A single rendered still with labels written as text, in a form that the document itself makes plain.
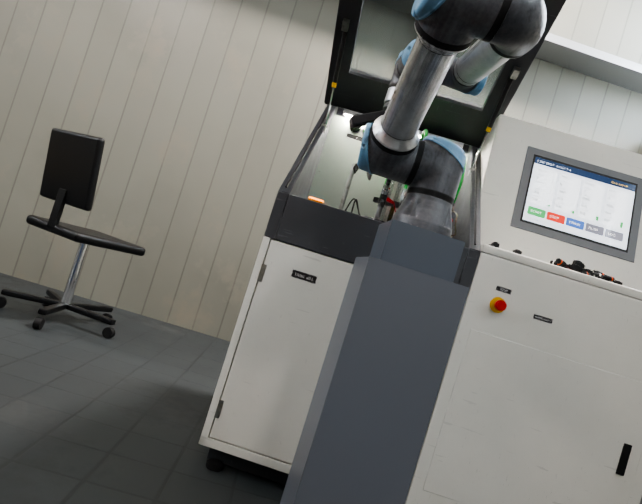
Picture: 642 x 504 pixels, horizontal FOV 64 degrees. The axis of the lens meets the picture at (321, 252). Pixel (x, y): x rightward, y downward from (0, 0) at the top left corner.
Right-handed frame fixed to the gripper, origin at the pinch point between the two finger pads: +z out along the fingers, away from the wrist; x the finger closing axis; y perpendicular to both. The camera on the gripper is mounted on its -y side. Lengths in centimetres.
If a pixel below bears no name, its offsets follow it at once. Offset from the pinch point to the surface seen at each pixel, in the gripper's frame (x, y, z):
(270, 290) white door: 33, -16, 40
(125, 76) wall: 261, -175, -70
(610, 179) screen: 52, 96, -38
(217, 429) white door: 34, -19, 89
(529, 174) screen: 54, 65, -31
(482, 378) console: 25, 57, 46
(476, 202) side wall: 47, 46, -12
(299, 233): 32.6, -12.9, 19.0
